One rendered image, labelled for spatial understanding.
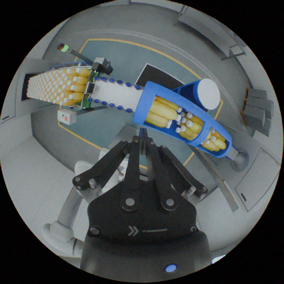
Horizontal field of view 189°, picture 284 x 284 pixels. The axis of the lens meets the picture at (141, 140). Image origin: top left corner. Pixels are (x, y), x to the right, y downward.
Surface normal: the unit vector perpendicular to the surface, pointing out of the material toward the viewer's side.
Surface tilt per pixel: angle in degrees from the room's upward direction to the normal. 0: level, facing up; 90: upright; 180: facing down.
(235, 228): 90
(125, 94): 0
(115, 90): 0
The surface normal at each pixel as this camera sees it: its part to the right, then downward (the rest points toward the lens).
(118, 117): -0.03, 0.41
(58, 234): 0.45, -0.86
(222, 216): -0.90, -0.41
